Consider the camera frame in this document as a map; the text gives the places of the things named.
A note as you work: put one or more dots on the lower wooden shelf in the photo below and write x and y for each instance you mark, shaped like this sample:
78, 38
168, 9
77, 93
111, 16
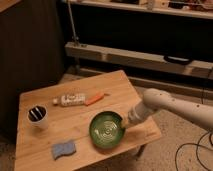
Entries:
136, 59

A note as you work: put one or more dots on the orange carrot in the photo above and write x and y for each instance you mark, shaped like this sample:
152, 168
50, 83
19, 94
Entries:
95, 98

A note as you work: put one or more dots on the green ceramic bowl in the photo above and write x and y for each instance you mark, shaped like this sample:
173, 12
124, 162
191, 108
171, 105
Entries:
105, 130

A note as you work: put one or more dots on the yellow sponge-like gripper tip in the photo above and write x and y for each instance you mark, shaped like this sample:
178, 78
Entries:
124, 124

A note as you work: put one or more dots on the metal stand pole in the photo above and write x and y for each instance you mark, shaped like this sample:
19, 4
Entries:
74, 37

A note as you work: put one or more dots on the black handle on shelf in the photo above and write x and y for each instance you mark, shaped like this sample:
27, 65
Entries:
177, 61

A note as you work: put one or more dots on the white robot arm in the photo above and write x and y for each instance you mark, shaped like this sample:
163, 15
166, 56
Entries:
154, 100

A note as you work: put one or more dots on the white cup with black items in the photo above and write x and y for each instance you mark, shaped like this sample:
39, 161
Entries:
38, 117

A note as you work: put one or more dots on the wooden shelf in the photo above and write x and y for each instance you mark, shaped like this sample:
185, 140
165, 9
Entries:
136, 59
147, 7

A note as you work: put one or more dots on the blue sponge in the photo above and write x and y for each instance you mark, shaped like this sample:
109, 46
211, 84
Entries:
63, 149

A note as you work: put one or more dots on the white plastic bottle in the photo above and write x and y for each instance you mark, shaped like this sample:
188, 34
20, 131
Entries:
70, 100

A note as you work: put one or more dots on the upper wooden shelf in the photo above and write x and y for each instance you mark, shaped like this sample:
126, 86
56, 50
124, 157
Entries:
147, 7

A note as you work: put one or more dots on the wooden table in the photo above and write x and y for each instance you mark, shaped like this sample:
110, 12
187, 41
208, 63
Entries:
34, 147

